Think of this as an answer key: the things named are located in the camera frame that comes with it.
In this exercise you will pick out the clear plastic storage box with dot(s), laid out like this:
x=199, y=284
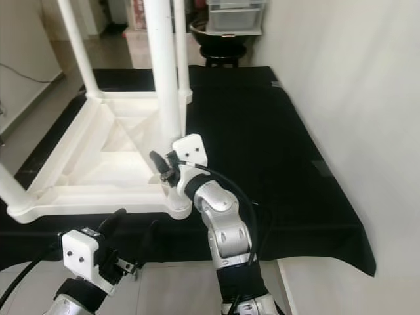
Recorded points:
x=236, y=18

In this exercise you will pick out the red printed carton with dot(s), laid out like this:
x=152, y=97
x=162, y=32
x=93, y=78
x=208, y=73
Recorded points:
x=139, y=13

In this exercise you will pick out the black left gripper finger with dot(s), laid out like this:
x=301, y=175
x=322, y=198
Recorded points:
x=113, y=221
x=148, y=241

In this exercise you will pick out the white plastic table top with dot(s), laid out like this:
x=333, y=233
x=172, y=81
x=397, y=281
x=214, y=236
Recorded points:
x=105, y=170

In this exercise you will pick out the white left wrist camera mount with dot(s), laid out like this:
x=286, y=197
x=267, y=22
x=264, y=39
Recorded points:
x=82, y=254

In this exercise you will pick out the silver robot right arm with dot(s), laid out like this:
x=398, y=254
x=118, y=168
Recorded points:
x=226, y=226

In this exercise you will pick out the white floor towel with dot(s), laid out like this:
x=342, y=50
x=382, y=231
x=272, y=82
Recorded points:
x=136, y=52

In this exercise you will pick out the black round stool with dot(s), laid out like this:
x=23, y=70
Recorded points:
x=223, y=58

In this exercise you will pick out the black metal bowl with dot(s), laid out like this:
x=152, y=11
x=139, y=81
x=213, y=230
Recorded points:
x=226, y=41

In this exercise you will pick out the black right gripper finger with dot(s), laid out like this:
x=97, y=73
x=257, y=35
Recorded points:
x=160, y=164

